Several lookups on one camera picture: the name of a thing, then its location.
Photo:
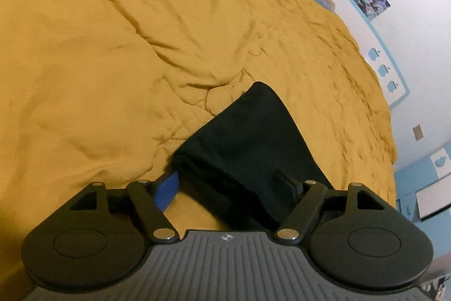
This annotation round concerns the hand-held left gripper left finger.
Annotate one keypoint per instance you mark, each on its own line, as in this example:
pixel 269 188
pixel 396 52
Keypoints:
pixel 166 189

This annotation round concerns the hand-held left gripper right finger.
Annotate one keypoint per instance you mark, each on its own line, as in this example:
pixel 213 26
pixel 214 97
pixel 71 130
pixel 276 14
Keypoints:
pixel 286 185

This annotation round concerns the black pants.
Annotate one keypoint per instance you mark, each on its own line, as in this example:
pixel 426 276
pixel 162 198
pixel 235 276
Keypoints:
pixel 253 146

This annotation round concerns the yellow quilted blanket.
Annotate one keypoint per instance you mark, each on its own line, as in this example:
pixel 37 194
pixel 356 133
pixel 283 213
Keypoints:
pixel 123 57

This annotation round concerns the blue and white wardrobe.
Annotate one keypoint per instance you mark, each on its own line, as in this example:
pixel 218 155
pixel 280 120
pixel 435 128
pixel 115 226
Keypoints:
pixel 422 163

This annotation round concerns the black framed mirror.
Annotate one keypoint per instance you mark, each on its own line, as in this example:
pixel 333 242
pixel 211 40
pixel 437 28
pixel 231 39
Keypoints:
pixel 435 202

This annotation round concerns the white and blue headboard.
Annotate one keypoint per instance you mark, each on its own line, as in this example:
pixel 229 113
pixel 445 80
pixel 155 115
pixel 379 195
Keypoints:
pixel 352 4

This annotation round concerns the wall light switch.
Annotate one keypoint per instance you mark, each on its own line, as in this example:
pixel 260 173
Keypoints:
pixel 418 131

